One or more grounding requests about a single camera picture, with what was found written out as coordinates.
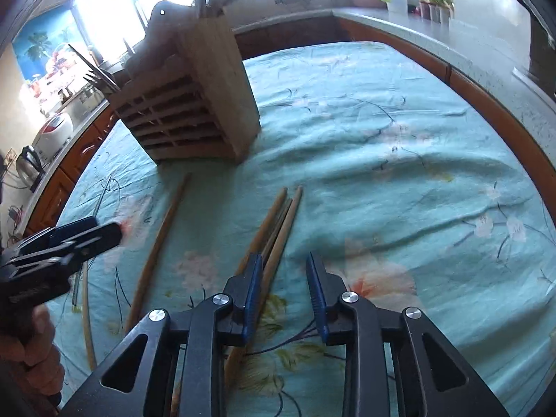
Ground silver metal chopstick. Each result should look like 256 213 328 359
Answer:
82 262 97 370

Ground metal fork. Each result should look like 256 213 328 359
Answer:
84 70 121 94

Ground brown bamboo chopstick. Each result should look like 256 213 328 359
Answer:
68 43 120 92

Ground person left hand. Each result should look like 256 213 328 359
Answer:
1 304 65 397

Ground lower wooden cabinets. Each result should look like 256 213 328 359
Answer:
23 17 556 236

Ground steel electric kettle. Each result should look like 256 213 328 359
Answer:
16 145 44 193

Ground white pink rice cooker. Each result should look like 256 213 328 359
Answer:
32 112 74 163

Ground teal floral tablecloth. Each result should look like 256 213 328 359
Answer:
49 42 555 416

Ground tropical fruit poster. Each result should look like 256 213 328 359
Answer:
11 6 85 81

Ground wooden utensil holder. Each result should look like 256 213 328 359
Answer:
107 1 261 163

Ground spice jars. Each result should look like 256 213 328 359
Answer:
418 0 452 25

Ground black wok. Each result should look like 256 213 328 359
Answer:
472 0 556 96

